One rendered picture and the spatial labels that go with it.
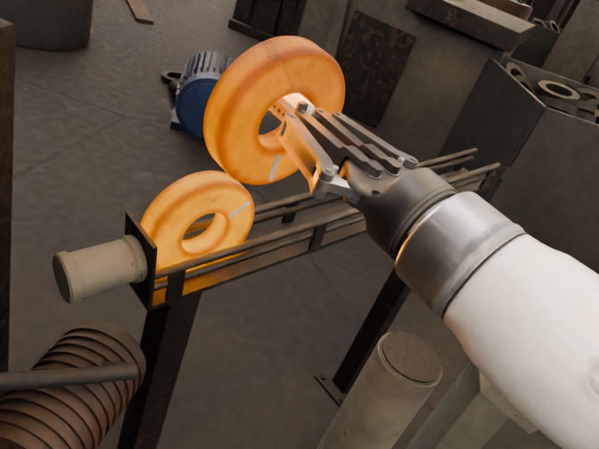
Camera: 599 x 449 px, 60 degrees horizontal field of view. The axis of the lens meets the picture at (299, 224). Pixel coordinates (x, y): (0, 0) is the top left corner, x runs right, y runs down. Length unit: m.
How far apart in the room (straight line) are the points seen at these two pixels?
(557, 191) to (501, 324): 1.93
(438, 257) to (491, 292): 0.04
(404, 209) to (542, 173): 1.82
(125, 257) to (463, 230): 0.40
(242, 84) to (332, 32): 2.38
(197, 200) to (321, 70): 0.22
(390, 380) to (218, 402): 0.60
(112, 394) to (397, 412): 0.47
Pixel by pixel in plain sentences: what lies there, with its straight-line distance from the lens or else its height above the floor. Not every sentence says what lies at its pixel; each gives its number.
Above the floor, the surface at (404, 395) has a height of 0.48.
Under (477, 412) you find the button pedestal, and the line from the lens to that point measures 1.00.
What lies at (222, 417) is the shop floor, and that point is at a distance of 1.37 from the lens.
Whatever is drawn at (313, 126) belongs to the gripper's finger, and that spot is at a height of 0.93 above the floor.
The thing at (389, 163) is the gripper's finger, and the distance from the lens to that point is 0.45.
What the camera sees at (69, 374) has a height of 0.57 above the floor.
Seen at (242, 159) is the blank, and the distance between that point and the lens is 0.52.
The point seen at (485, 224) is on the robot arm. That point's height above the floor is 0.95.
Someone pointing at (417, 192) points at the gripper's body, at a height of 0.94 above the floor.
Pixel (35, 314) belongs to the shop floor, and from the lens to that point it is 1.52.
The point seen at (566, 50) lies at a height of 0.73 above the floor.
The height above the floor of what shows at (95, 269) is 0.69.
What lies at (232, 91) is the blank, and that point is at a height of 0.94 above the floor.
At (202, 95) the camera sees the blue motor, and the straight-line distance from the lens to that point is 2.30.
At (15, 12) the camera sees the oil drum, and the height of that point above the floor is 0.17.
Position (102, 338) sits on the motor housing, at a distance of 0.76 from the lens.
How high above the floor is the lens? 1.10
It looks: 32 degrees down
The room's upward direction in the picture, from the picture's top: 21 degrees clockwise
